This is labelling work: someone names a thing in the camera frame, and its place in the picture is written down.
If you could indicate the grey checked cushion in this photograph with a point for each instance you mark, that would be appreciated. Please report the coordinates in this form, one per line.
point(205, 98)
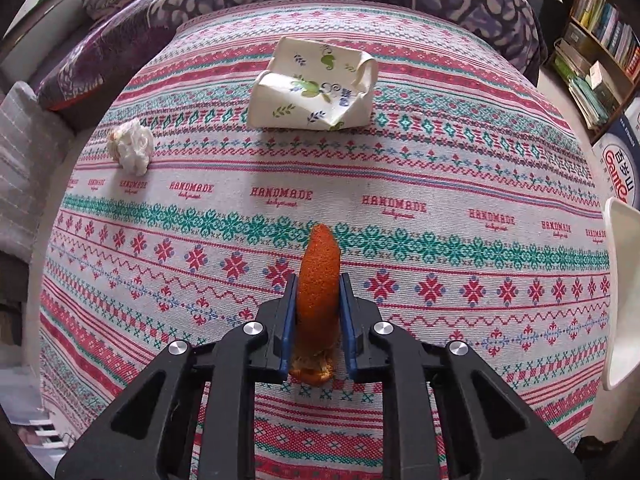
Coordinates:
point(34, 143)

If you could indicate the patterned striped table cloth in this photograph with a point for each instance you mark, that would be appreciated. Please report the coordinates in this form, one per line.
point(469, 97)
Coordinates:
point(465, 210)

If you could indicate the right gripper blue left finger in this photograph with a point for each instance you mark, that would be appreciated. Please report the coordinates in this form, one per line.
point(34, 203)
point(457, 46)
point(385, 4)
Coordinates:
point(190, 396)

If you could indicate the stack of books on floor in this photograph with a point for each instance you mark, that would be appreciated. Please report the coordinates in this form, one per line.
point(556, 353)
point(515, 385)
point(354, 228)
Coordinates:
point(594, 113)

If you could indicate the white plastic trash bin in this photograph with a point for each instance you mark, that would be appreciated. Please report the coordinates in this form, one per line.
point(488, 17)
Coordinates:
point(622, 238)

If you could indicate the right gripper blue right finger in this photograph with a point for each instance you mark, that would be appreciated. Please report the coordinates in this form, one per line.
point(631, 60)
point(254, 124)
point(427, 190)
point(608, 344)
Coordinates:
point(444, 408)

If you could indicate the upper Ganten water carton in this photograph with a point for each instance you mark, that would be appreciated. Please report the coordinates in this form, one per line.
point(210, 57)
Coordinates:
point(618, 154)

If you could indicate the wooden bookshelf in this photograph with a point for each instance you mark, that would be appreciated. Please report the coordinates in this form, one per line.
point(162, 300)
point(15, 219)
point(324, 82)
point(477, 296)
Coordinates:
point(599, 45)

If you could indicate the white tissue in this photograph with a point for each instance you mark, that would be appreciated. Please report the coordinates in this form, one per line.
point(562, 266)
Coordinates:
point(131, 145)

